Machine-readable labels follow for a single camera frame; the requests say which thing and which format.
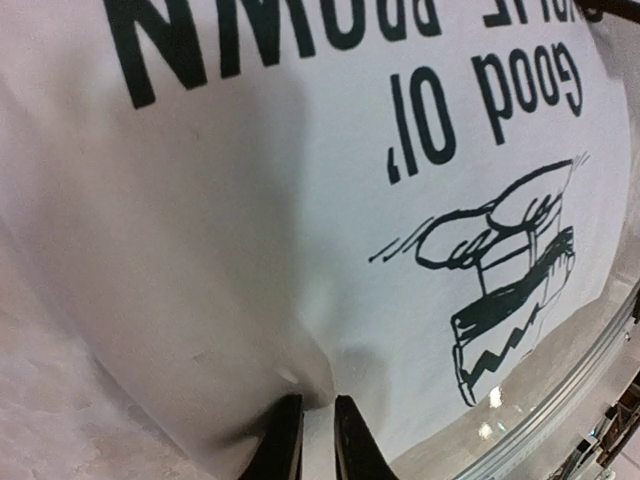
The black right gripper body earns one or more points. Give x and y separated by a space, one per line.
624 9

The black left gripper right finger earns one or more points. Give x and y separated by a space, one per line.
357 456

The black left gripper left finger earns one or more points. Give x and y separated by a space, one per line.
279 454

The aluminium front rail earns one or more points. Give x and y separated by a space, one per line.
522 441

